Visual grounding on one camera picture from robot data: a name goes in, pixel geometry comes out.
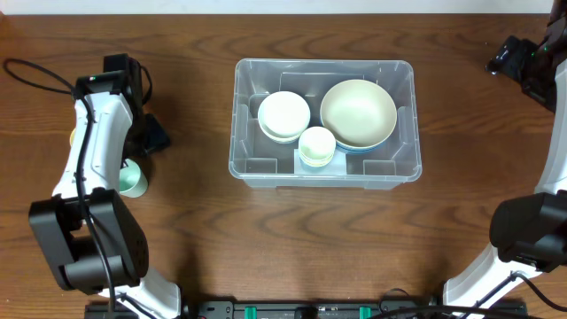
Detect yellow cup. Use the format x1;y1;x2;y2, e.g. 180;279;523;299
69;128;76;146
300;157;332;167

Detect green cup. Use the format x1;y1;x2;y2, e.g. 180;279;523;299
119;159;148;198

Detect white small bowl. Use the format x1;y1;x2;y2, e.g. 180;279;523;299
258;91;311;137

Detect beige large bowl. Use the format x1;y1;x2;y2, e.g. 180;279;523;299
320;79;398;147

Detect cream white cup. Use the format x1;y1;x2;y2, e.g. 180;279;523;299
299;127;336;160

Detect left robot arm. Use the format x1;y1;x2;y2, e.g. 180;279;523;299
28;54;183;318

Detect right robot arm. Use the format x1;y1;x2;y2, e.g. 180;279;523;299
435;0;566;318

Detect clear plastic storage container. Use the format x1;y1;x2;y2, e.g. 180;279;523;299
229;58;423;190

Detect dark blue bowl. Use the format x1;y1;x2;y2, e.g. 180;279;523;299
321;123;389;153

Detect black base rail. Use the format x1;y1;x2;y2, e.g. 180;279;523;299
83;300;528;319

